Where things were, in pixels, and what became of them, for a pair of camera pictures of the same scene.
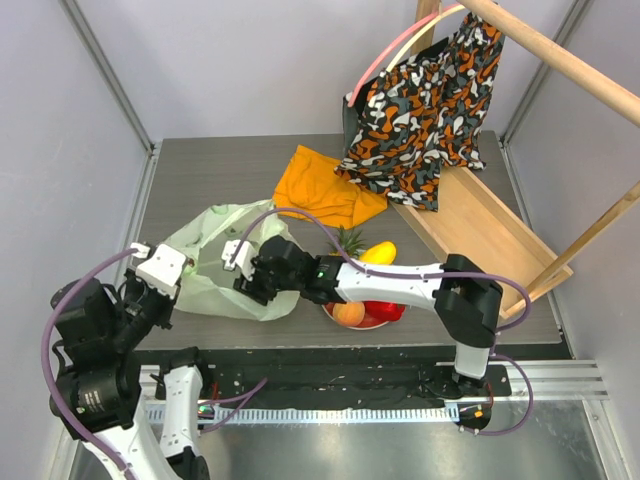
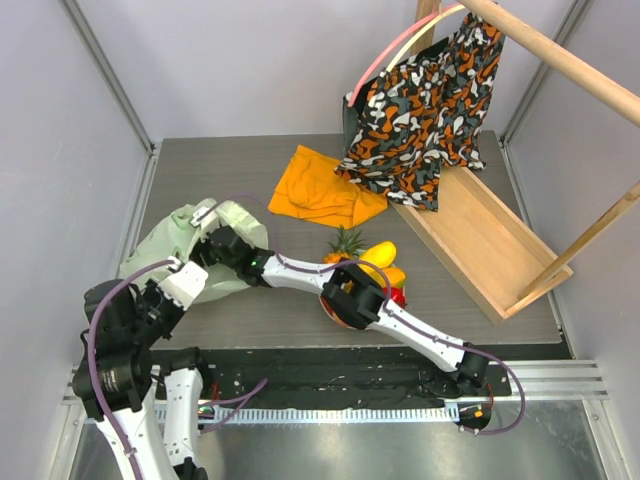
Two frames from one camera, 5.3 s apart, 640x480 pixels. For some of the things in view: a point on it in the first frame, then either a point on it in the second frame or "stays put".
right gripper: [257, 282] -> [214, 245]
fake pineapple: [349, 240] stays put
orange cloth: [311, 183] stays put
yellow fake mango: [382, 253] stays put
